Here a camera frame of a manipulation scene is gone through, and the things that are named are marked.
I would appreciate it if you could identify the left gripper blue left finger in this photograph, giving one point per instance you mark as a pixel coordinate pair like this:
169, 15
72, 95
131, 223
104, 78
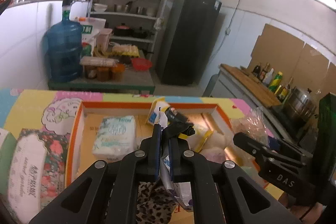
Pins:
149, 166

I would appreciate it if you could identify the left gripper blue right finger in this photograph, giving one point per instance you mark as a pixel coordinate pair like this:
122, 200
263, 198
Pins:
179, 171

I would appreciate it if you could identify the green white tissue pack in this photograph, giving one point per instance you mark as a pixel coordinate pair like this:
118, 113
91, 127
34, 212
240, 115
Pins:
115, 138

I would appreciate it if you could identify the leopard print cloth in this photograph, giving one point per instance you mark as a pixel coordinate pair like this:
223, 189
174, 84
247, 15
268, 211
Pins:
154, 204

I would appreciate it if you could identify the pink dress plush doll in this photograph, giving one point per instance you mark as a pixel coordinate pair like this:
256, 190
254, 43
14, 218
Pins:
214, 148

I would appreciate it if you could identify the person right hand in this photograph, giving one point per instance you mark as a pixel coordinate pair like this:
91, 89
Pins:
307, 215

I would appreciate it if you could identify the low green table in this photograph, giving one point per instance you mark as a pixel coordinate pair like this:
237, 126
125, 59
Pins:
117, 79

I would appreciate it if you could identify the orange gold shallow box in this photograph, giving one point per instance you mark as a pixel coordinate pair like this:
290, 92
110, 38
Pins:
90, 115

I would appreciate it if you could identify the steel pot with lid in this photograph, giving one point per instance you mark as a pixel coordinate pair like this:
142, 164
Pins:
300, 104

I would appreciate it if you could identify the red plastic basket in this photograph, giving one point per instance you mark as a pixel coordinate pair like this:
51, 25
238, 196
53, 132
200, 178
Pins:
141, 64

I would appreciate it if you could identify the wooden cutting board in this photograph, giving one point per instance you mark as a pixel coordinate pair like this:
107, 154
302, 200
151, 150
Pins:
251, 86

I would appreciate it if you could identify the egg tray with eggs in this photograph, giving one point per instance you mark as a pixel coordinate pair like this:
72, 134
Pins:
125, 50

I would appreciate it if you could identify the colourful cartoon table cloth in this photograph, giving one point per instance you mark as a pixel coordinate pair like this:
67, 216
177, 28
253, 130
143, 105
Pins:
50, 111

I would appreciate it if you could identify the green yellow bottle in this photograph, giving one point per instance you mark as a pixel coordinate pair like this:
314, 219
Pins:
275, 82

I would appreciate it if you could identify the floral tissue box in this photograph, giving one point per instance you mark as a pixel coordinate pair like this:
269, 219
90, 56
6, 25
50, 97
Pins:
37, 172

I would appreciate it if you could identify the black refrigerator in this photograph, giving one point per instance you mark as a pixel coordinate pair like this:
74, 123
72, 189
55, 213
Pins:
187, 42

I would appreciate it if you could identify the white rice bag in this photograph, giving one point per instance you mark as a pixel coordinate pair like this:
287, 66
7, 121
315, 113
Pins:
91, 28

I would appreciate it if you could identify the blue water jug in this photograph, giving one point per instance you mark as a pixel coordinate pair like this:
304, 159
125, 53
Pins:
64, 47

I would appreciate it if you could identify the white metal shelf rack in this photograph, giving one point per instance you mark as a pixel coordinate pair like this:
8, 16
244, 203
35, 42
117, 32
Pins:
128, 3

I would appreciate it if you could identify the brown cardboard wall sheet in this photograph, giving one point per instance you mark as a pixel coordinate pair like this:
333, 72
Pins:
290, 55

